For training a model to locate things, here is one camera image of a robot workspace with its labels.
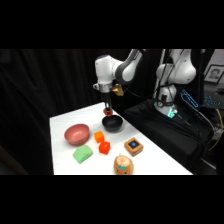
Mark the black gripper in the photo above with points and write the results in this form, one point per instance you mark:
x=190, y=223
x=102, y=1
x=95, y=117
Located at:
x=106, y=98

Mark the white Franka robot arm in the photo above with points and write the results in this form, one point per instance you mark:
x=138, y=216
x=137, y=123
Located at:
x=106, y=71

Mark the black bowl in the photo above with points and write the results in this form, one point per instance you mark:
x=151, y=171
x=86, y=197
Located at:
x=112, y=123

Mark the pink bowl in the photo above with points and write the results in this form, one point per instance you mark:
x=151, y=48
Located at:
x=77, y=134

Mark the orange cube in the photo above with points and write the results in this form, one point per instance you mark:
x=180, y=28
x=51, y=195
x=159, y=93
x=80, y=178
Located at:
x=99, y=136

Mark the red-orange cube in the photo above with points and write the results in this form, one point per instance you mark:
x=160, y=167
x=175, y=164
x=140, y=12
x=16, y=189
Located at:
x=104, y=147

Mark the wooden box with blue circle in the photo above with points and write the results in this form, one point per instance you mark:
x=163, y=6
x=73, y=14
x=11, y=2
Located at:
x=133, y=146

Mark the black robot stand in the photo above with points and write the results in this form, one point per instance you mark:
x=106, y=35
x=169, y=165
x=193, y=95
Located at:
x=166, y=133

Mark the small green light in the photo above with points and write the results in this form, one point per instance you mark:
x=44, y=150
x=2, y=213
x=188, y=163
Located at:
x=171, y=113

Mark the black curtain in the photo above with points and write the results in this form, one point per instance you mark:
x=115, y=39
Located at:
x=40, y=100

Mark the blue-lit device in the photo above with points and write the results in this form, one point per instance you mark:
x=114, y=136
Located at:
x=190, y=98

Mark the framed picture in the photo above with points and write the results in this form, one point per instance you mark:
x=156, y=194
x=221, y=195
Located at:
x=214, y=74

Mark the yellowish wrist camera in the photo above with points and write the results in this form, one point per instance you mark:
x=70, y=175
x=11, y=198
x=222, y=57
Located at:
x=117, y=90

